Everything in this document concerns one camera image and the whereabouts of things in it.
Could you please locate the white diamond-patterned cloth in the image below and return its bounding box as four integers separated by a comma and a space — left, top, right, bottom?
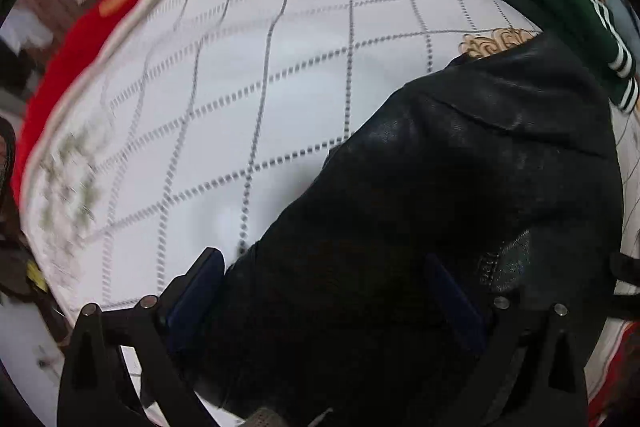
22, 0, 640, 427

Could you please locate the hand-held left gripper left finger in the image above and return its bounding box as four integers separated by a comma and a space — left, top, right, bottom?
56, 247, 226, 427

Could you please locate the red floral blanket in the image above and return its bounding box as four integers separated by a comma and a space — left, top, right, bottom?
10, 0, 626, 427

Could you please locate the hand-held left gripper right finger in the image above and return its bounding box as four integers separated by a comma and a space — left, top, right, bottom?
424, 253, 589, 427

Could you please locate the black leather jacket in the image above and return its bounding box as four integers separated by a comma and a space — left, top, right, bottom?
177, 29, 626, 427

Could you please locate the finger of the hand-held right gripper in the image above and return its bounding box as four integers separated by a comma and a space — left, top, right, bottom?
607, 252, 640, 321

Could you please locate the light blue quilt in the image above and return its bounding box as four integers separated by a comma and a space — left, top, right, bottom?
602, 0, 638, 32

